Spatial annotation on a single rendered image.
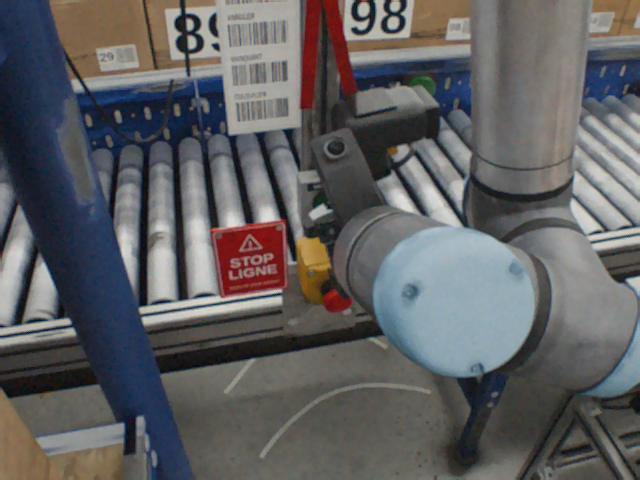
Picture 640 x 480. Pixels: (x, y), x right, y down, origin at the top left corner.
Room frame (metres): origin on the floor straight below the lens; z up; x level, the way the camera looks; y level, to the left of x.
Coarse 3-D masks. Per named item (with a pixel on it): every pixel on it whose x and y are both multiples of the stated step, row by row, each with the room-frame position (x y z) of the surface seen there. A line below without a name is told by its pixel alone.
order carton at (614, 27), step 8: (600, 0) 1.35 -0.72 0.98; (608, 0) 1.35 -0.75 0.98; (616, 0) 1.36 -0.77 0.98; (624, 0) 1.36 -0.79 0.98; (592, 8) 1.34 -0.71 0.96; (600, 8) 1.35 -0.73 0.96; (608, 8) 1.35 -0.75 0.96; (616, 8) 1.36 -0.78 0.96; (624, 8) 1.37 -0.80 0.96; (616, 16) 1.36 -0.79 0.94; (616, 24) 1.36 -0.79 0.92; (600, 32) 1.35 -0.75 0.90; (608, 32) 1.36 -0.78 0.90; (616, 32) 1.36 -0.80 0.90
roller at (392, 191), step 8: (392, 176) 0.90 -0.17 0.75; (376, 184) 0.90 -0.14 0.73; (384, 184) 0.88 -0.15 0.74; (392, 184) 0.87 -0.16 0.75; (400, 184) 0.88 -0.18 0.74; (384, 192) 0.86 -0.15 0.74; (392, 192) 0.85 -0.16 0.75; (400, 192) 0.85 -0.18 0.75; (392, 200) 0.83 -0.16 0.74; (400, 200) 0.82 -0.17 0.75; (408, 200) 0.82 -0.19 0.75; (400, 208) 0.80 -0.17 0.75; (408, 208) 0.80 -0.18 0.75
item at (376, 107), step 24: (360, 96) 0.57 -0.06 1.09; (384, 96) 0.56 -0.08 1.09; (408, 96) 0.56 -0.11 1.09; (336, 120) 0.54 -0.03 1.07; (360, 120) 0.53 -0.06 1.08; (384, 120) 0.53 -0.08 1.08; (408, 120) 0.53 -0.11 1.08; (432, 120) 0.54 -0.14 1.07; (360, 144) 0.52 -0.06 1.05; (384, 144) 0.53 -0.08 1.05; (384, 168) 0.54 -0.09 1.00
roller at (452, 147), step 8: (440, 128) 1.10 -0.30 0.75; (448, 128) 1.10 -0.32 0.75; (440, 136) 1.08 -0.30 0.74; (448, 136) 1.07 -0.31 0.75; (456, 136) 1.07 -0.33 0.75; (440, 144) 1.06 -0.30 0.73; (448, 144) 1.04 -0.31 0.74; (456, 144) 1.03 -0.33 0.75; (448, 152) 1.02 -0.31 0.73; (456, 152) 1.01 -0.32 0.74; (464, 152) 1.00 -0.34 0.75; (456, 160) 0.99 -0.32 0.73; (464, 160) 0.97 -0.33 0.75; (456, 168) 0.98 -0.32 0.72; (464, 168) 0.95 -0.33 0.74; (464, 176) 0.94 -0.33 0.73
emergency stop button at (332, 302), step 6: (330, 294) 0.48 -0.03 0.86; (336, 294) 0.47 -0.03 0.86; (324, 300) 0.47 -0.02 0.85; (330, 300) 0.47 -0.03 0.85; (336, 300) 0.47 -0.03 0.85; (342, 300) 0.47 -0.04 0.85; (348, 300) 0.48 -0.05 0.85; (324, 306) 0.47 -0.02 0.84; (330, 306) 0.47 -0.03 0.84; (336, 306) 0.47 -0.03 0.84; (342, 306) 0.47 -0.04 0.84; (348, 306) 0.48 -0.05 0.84; (330, 312) 0.47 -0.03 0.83; (336, 312) 0.47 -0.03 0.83
